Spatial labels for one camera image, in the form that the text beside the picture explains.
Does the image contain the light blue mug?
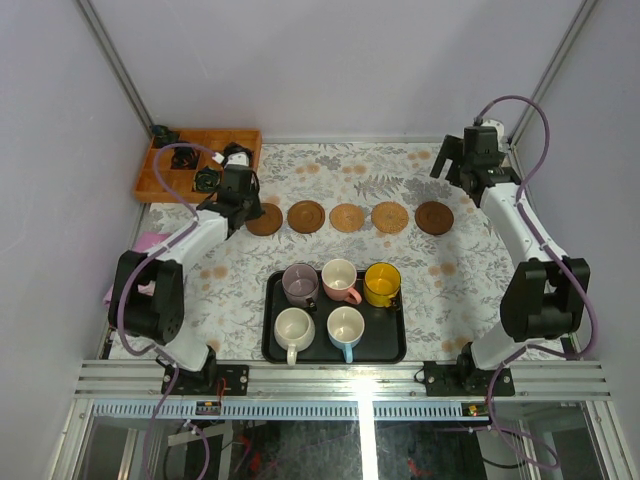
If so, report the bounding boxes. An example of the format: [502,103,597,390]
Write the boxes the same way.
[326,306,365,364]

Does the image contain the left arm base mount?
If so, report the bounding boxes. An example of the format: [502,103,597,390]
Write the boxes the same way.
[156,357,250,397]

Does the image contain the floral tablecloth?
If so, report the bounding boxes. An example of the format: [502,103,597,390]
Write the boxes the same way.
[185,143,514,361]

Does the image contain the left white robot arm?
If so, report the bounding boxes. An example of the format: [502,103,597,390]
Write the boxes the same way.
[108,165,263,395]

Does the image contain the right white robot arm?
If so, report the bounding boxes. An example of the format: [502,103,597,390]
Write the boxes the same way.
[430,124,590,395]

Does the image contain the purple glass mug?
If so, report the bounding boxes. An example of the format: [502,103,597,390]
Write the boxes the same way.
[282,263,320,313]

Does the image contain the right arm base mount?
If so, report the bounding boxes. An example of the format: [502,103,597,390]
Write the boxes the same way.
[413,351,495,397]

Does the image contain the dark brown wooden coaster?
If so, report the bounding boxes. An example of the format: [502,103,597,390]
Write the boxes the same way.
[246,203,283,236]

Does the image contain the cream speckled mug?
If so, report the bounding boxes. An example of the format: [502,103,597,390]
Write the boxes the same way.
[274,307,316,366]

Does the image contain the pink ceramic mug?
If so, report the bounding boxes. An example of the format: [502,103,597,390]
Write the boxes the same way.
[321,259,362,305]

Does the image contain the black serving tray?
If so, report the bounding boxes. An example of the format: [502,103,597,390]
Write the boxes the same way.
[261,271,407,364]

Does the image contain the reddish brown wooden coaster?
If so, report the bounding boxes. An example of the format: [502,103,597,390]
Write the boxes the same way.
[415,201,454,236]

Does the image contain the light brown wooden coaster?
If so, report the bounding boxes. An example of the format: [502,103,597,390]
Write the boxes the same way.
[287,200,325,234]

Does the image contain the woven rattan coaster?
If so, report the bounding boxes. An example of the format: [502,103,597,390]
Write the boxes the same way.
[371,202,409,234]
[329,203,365,233]

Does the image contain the green black rolled item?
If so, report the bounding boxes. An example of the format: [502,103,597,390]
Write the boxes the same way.
[192,166,221,193]

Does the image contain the orange wooden divided box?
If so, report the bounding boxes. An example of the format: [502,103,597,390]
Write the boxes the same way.
[133,127,262,204]

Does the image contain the yellow glass mug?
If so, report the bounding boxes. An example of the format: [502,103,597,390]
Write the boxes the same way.
[363,262,402,310]

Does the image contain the pink printed cloth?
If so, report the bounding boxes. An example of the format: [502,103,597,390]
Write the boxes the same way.
[103,232,170,307]

